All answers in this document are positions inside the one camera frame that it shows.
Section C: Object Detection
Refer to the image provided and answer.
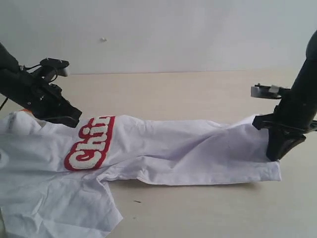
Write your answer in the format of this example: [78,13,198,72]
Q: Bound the left wrist camera black silver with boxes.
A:
[40,58,70,77]

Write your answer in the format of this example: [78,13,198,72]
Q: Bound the white t-shirt red lettering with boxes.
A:
[0,111,281,238]

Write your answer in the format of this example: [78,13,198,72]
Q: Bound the black left camera cable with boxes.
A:
[0,64,57,112]

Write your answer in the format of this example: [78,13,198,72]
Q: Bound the wrist camera black silver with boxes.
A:
[251,83,290,100]
[40,58,70,77]

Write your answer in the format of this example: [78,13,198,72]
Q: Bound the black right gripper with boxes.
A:
[252,95,317,161]

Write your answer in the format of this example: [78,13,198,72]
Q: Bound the right wrist camera black silver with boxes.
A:
[251,83,290,100]

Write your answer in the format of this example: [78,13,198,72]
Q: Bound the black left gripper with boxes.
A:
[14,74,82,128]

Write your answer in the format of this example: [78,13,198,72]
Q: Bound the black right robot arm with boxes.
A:
[251,33,317,161]

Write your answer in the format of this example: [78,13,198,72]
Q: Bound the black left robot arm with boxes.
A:
[0,45,82,128]

